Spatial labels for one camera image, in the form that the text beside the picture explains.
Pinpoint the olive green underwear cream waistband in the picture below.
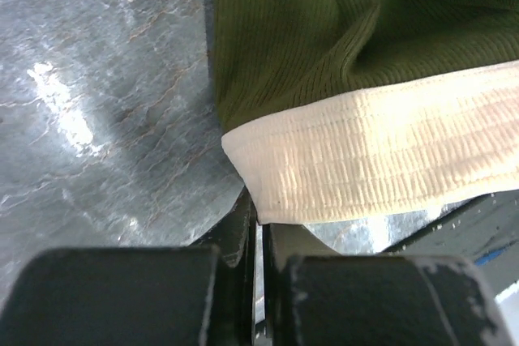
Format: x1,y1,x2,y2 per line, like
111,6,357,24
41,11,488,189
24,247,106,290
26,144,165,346
212,0,518,224

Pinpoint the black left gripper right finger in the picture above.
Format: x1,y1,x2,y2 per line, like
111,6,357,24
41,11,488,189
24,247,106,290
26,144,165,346
263,224,513,345

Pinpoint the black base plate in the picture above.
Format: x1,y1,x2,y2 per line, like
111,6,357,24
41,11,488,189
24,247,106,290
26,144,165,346
384,190,518,293

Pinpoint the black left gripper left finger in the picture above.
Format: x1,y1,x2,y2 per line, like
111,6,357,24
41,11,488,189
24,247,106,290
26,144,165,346
1,193,252,345

